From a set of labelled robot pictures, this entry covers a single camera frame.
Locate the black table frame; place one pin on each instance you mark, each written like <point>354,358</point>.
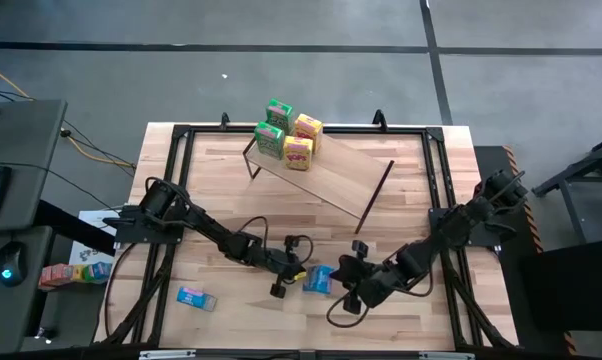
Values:
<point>221,129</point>

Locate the yellow Corn Pops cereal box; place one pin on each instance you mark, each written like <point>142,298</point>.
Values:
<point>297,155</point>
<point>308,127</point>

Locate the red small cereal box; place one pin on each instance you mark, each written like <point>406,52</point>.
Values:
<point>56,275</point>

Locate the green blue small box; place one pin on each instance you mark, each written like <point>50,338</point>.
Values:
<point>98,272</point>

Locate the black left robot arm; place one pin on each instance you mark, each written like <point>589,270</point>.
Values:
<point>206,227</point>

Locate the black metal stand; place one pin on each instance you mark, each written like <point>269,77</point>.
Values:
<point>581,167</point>

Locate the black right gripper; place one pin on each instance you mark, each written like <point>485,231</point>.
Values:
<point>371,285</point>

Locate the black desk crossbar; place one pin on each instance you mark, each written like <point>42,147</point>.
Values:
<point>66,225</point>

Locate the black computer mouse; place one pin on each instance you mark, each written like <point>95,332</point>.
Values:
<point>12,260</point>

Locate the black platform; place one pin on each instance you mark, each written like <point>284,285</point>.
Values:
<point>571,290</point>

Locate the green Apple Jacks cereal box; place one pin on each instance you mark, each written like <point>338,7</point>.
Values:
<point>279,117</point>
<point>269,142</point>

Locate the black frame bracket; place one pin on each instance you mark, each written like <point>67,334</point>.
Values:
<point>379,120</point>
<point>224,121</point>

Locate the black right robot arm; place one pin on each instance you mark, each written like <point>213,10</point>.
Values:
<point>456,225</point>

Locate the white paper sheet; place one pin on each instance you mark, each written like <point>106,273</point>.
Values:
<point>88,250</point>

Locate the orange black hazard tape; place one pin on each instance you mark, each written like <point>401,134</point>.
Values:
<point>533,225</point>

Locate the silver metal bracket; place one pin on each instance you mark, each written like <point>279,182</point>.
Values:
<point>167,354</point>
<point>446,355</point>

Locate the wooden shelf with black legs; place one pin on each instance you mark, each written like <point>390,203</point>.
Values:
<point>341,180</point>

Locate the blue Rice Krispies cereal box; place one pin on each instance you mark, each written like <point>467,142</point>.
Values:
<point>196,298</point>
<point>318,280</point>

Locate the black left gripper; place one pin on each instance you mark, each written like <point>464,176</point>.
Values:
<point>281,262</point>

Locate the grey desk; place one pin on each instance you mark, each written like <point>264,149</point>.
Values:
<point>26,150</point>

